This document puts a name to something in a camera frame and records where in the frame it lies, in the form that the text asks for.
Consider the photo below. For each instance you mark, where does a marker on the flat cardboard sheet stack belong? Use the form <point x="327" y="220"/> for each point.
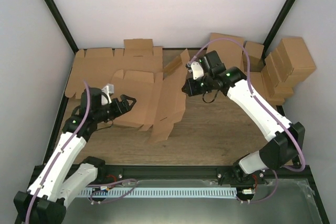
<point x="96" y="66"/>

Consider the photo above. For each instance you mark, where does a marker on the large folded cardboard box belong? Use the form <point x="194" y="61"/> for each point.
<point x="230" y="53"/>

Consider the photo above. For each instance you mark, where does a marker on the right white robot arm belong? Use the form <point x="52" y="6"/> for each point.
<point x="284" y="138"/>

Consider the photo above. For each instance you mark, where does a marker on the light blue slotted cable duct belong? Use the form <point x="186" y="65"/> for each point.
<point x="205" y="192"/>

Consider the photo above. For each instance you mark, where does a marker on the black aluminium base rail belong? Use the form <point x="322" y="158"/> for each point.
<point x="142" y="172"/>

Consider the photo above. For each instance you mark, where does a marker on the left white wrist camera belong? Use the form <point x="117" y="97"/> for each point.
<point x="107" y="92"/>

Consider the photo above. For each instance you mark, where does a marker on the right black frame post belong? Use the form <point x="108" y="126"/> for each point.
<point x="286" y="8"/>

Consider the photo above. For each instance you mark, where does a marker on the small folded cardboard box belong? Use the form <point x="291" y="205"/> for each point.
<point x="255" y="52"/>

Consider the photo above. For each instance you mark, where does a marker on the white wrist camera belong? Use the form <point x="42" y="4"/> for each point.
<point x="107" y="92"/>
<point x="195" y="68"/>

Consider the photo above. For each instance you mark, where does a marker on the leaning folded cardboard box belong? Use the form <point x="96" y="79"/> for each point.
<point x="279" y="84"/>

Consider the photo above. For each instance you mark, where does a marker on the tall folded cardboard box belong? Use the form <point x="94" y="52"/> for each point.
<point x="296" y="58"/>

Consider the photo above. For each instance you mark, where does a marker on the black frame post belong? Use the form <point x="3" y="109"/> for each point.
<point x="62" y="25"/>
<point x="286" y="8"/>

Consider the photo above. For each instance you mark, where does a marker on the brown cardboard box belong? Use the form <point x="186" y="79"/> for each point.
<point x="160" y="102"/>

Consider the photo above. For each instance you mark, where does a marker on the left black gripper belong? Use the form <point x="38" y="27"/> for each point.
<point x="121" y="109"/>

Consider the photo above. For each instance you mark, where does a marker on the low cardboard box stack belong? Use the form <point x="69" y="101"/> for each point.
<point x="275" y="101"/>

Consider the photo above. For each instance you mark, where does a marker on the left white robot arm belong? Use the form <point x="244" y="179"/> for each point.
<point x="48" y="197"/>

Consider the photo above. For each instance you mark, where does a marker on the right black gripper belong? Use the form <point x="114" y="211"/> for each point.
<point x="192" y="91"/>

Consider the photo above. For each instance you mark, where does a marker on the left black frame post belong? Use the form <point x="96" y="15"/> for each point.
<point x="62" y="25"/>

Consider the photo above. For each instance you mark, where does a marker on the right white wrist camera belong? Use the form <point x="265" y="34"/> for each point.
<point x="195" y="68"/>

